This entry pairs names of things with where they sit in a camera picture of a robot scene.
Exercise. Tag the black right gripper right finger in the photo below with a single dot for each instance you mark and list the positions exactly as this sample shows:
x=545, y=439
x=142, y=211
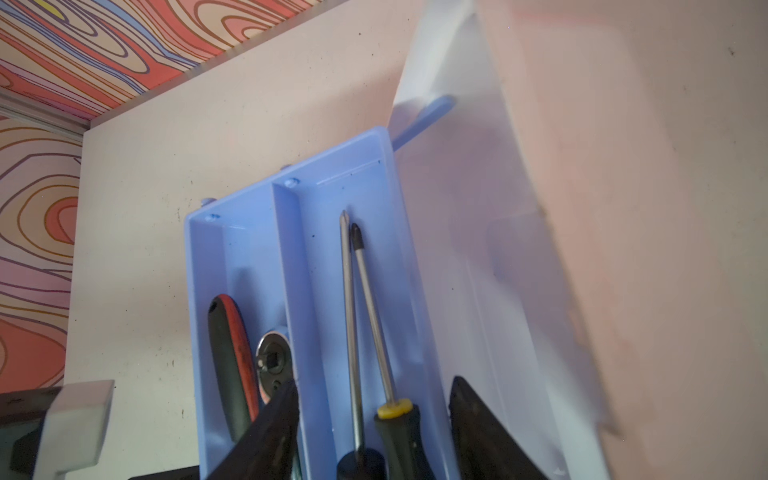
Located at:
x=484, y=449

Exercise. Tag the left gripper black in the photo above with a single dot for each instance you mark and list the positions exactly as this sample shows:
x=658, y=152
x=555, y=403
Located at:
x=49, y=432

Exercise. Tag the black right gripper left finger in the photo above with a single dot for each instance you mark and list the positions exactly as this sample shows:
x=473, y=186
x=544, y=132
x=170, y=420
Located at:
x=267, y=449

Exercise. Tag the ratchet wrench yellow black handle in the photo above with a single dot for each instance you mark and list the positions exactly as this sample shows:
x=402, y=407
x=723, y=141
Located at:
x=274, y=365

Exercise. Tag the large screwdriver black yellow handle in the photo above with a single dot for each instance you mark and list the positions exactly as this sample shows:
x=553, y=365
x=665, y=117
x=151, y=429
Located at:
x=362, y=462

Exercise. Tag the white pink tool box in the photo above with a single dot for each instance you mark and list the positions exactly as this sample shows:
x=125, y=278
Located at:
x=528, y=226

